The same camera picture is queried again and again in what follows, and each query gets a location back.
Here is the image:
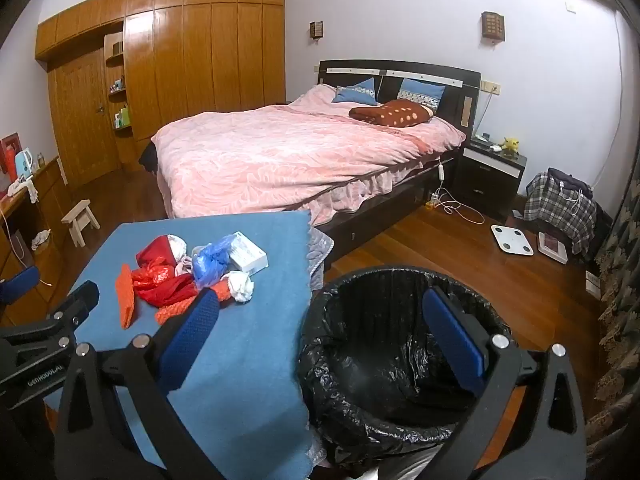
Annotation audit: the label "white bathroom scale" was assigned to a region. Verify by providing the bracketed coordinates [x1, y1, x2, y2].
[491, 225, 531, 252]

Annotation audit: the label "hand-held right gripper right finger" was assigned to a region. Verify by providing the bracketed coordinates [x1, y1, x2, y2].
[421, 286, 588, 480]

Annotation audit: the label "wooden door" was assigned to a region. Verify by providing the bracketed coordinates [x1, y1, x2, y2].
[47, 52, 123, 181]

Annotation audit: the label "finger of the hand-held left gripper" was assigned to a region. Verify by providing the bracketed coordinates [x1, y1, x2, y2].
[45, 280, 101, 341]
[0, 266, 42, 307]

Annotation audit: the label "black bag lined trash bin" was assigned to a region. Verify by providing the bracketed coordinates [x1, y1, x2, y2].
[297, 266, 516, 461]

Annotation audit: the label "white cardboard box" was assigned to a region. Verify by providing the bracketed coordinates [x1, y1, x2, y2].
[227, 231, 268, 277]

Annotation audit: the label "dark patterned curtain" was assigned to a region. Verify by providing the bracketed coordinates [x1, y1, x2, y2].
[582, 150, 640, 456]

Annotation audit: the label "brown centred white scale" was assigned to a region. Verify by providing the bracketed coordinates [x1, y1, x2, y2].
[537, 231, 571, 265]

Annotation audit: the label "red santa hat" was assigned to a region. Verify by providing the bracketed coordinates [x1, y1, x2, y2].
[136, 234, 188, 268]

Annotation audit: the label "dark wooden bed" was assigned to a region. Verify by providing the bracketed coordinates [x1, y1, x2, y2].
[139, 60, 482, 271]

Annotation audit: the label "blue table cloth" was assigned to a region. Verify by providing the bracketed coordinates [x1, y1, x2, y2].
[42, 210, 321, 466]

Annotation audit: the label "red plastic bag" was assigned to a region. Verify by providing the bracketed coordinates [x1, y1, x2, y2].
[131, 262, 198, 308]

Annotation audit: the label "wooden side cabinet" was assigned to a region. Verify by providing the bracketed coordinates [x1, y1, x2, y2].
[0, 157, 68, 321]

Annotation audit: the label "light blue kettle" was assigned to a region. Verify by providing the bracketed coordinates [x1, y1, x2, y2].
[14, 149, 36, 178]

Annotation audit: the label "white paper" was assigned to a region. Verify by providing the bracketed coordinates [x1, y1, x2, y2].
[227, 271, 255, 303]

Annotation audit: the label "grey quilted cloth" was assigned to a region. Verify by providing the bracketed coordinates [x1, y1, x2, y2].
[307, 227, 336, 291]

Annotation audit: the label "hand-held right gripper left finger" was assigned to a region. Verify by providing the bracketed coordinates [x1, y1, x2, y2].
[54, 289, 223, 480]

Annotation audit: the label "pink blanket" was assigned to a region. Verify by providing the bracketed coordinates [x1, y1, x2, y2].
[151, 84, 467, 226]

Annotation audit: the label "plaid clothing on chair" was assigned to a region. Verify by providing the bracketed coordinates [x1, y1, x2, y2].
[522, 167, 598, 261]

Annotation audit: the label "blue pillow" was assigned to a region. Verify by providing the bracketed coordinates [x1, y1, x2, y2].
[397, 78, 446, 111]
[332, 78, 377, 106]

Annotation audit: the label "wooden wardrobe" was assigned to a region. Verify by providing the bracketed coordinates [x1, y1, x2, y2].
[35, 0, 286, 176]

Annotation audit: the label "white floor cable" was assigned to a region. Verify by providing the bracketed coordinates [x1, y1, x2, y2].
[440, 200, 486, 226]

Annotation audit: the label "black cloth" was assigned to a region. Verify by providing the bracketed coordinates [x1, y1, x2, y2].
[139, 140, 158, 173]

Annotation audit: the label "blue plastic bag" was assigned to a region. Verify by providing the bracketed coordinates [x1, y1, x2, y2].
[192, 235, 236, 288]

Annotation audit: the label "brown dotted pillow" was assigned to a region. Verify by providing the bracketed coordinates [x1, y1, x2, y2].
[348, 100, 435, 127]

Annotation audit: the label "dark nightstand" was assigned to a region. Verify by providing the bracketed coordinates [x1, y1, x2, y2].
[456, 137, 528, 223]

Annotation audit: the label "small wooden stool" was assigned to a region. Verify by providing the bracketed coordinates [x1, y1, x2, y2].
[61, 200, 101, 248]

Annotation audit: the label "orange foam net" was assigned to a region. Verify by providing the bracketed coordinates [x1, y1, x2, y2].
[115, 263, 137, 330]
[155, 280, 233, 326]

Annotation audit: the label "red box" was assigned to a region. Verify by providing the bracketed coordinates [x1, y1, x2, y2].
[0, 132, 23, 186]

